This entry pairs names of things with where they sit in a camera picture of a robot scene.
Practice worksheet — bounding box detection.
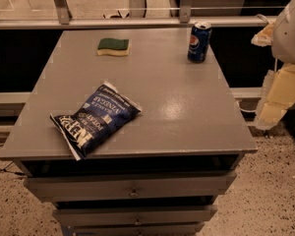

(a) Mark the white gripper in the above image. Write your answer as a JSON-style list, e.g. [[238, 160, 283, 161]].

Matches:
[[251, 0, 295, 130]]

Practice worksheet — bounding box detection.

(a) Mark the blue pepsi can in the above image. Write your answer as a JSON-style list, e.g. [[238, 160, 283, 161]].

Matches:
[[188, 22, 212, 63]]

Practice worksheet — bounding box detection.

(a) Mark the blue chip bag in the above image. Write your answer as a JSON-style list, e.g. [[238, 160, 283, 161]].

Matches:
[[50, 81, 142, 160]]

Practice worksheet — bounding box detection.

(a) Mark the grey drawer cabinet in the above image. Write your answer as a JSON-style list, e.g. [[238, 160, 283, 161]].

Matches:
[[0, 27, 259, 236]]

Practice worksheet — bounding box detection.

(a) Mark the green yellow sponge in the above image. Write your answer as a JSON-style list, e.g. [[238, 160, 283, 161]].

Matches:
[[97, 38, 130, 56]]

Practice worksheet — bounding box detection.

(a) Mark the bottom grey drawer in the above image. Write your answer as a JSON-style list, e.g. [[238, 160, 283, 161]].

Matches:
[[74, 222, 204, 236]]

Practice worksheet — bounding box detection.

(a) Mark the grey drawer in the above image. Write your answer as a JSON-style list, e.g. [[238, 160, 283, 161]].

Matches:
[[53, 206, 217, 226], [74, 222, 204, 236], [24, 170, 236, 203]]

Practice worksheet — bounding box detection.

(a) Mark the grey metal railing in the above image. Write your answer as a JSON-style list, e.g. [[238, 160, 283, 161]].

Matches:
[[0, 0, 295, 30]]

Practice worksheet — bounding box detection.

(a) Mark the middle grey drawer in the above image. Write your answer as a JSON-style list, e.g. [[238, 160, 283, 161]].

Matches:
[[53, 206, 217, 226]]

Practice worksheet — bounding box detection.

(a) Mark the top grey drawer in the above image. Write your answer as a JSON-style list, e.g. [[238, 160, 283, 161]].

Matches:
[[24, 170, 236, 203]]

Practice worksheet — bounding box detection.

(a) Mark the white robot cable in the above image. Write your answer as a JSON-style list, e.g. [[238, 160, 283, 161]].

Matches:
[[235, 98, 259, 114]]

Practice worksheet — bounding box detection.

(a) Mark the black floor cable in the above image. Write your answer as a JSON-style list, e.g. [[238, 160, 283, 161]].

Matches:
[[0, 143, 27, 177]]

